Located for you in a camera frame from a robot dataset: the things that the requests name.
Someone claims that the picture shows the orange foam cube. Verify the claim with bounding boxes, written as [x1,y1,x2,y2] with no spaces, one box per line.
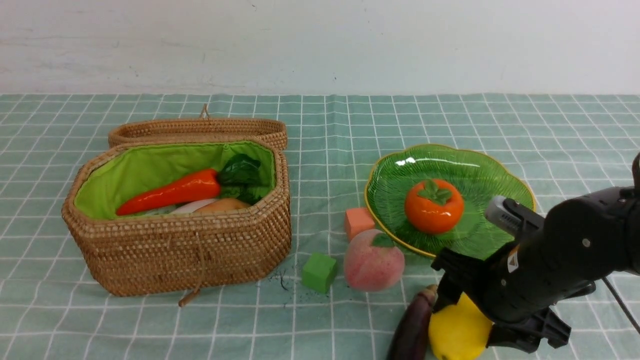
[343,207,376,242]

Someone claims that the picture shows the green glass leaf plate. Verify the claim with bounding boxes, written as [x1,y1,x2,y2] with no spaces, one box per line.
[365,143,537,259]

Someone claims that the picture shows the orange toy persimmon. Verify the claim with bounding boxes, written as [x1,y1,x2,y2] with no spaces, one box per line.
[404,178,466,235]

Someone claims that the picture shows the brown toy potato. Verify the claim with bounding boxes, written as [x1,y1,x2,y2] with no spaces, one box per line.
[194,197,251,214]

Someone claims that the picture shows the white toy radish with leaves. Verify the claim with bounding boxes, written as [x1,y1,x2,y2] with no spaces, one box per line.
[142,198,218,216]

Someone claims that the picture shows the purple toy eggplant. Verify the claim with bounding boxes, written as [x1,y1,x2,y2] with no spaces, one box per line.
[386,284,438,360]

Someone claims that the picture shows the orange toy carrot with leaves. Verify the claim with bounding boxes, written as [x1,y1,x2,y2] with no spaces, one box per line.
[115,153,262,216]

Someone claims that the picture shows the green foam cube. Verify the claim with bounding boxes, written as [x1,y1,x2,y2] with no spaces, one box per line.
[301,252,338,294]

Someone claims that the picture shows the yellow toy lemon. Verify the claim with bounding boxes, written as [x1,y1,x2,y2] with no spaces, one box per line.
[428,293,494,360]

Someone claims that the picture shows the woven wicker basket green lining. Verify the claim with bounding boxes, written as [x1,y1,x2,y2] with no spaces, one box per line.
[61,139,293,308]

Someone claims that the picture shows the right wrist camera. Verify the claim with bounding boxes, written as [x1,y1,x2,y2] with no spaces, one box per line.
[484,195,545,239]

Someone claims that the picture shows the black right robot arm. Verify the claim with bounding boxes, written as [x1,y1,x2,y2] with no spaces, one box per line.
[429,157,639,356]

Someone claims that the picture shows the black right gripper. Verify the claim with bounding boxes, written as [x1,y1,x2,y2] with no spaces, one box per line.
[431,240,596,354]

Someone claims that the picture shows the woven wicker basket lid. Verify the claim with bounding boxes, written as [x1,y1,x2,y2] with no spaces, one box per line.
[107,104,289,151]

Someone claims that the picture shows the pink toy peach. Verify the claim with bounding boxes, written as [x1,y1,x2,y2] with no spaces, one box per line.
[343,228,406,292]

